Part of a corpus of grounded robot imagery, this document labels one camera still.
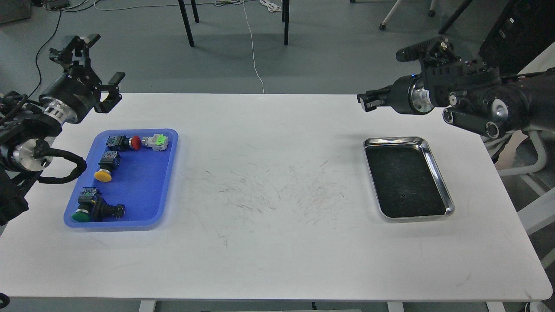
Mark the beige cloth cover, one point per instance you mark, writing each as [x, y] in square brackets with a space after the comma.
[542, 62]

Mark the yellow push button switch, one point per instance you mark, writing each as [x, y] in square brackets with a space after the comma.
[109, 162]

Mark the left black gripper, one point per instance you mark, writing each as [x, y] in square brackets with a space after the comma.
[72, 96]

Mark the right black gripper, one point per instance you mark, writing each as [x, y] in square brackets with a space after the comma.
[407, 95]

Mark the green push button switch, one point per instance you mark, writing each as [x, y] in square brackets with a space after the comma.
[92, 207]

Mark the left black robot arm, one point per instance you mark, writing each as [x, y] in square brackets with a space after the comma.
[29, 128]

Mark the green white switch component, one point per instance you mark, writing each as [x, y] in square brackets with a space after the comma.
[157, 142]

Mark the black cabinet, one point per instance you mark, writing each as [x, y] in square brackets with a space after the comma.
[523, 31]

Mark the red push button switch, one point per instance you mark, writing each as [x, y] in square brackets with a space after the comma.
[123, 143]

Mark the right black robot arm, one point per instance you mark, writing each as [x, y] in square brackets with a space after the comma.
[473, 96]

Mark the blue plastic tray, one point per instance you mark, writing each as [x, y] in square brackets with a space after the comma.
[140, 183]

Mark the black chair legs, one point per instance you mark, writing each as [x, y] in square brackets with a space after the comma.
[285, 12]

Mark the metal tray with black mat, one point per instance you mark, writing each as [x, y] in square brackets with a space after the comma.
[407, 181]

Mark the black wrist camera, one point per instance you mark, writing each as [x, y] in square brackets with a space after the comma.
[433, 52]

